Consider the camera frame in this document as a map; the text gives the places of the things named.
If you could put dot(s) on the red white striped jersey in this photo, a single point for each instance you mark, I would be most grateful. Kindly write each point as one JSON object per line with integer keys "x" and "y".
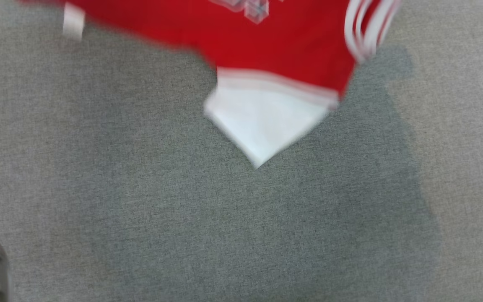
{"x": 266, "y": 46}

